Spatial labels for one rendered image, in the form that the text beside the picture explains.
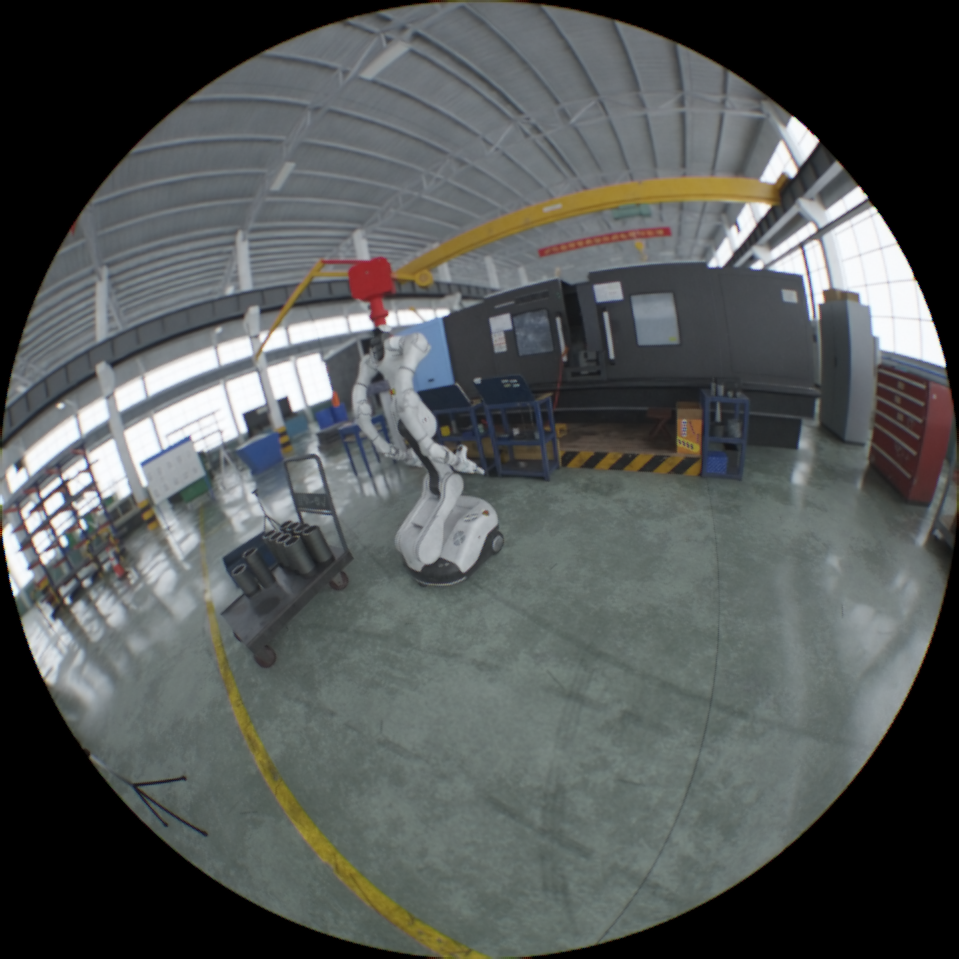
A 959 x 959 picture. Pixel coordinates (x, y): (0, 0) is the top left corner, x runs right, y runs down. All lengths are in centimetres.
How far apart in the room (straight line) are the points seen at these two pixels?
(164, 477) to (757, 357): 1143
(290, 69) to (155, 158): 415
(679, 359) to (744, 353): 77
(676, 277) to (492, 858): 414
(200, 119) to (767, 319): 1225
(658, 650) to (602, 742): 50
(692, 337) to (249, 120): 1159
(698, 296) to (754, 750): 344
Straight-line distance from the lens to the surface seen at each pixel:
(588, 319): 295
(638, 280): 346
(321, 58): 1077
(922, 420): 393
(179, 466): 939
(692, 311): 341
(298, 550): 199
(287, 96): 1116
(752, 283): 369
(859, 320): 524
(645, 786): 129
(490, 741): 132
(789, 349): 374
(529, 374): 373
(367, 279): 458
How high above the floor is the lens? 125
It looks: 23 degrees down
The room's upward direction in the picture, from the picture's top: 13 degrees counter-clockwise
